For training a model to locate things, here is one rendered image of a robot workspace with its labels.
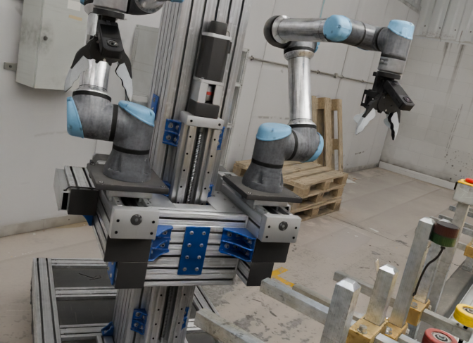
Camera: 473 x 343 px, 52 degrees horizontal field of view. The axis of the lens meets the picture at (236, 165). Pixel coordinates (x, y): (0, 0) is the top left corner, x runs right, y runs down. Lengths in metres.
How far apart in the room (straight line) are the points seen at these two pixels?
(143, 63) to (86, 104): 2.27
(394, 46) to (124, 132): 0.84
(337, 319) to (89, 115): 0.94
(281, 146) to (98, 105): 0.63
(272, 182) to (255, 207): 0.11
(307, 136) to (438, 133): 7.46
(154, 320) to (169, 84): 0.86
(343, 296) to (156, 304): 1.10
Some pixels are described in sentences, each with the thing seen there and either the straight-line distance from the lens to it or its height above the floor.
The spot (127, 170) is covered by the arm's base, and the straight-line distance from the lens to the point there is 1.53.
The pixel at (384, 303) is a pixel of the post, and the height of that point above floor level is 1.02.
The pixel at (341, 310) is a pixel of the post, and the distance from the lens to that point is 0.90.
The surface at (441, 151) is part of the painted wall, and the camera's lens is 9.17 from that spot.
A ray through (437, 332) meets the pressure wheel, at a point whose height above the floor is 0.90.
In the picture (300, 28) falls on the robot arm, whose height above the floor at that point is 1.60.
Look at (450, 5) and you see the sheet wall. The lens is 9.38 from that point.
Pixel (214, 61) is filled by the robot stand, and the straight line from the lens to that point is 1.65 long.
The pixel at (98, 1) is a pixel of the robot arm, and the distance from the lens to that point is 1.18.
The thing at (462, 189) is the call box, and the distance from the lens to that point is 1.81.
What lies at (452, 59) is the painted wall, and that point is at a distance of 9.21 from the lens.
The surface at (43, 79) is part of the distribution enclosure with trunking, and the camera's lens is 3.18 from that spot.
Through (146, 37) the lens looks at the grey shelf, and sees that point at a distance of 3.76.
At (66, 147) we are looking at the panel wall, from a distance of 3.68.
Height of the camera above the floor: 1.48
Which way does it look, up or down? 13 degrees down
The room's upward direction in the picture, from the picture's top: 12 degrees clockwise
